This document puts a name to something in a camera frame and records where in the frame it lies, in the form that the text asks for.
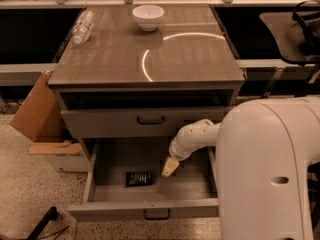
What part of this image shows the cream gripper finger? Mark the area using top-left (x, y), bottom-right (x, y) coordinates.
top-left (161, 157), bottom-right (179, 177)

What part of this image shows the black rxbar chocolate bar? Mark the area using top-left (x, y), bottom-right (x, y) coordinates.
top-left (126, 171), bottom-right (153, 187)

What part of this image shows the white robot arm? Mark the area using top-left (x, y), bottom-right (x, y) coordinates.
top-left (162, 96), bottom-right (320, 240)

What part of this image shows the grey open middle drawer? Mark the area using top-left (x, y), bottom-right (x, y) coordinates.
top-left (68, 137), bottom-right (218, 222)

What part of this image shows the grey top drawer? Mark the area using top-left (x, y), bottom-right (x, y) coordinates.
top-left (62, 106), bottom-right (231, 138)

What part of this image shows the grey drawer cabinet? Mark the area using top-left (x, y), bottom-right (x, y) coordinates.
top-left (48, 4), bottom-right (245, 155)

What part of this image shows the white cardboard box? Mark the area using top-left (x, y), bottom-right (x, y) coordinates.
top-left (29, 142), bottom-right (89, 172)

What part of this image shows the black floor stand leg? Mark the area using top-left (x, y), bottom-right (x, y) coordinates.
top-left (26, 206), bottom-right (58, 240)

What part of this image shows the brown cardboard sheet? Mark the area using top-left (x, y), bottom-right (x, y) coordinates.
top-left (10, 72), bottom-right (64, 142)

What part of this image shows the white ceramic bowl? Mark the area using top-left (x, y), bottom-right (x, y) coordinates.
top-left (132, 5), bottom-right (164, 31)

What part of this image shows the clear plastic water bottle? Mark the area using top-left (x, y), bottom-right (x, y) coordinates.
top-left (72, 10), bottom-right (94, 44)

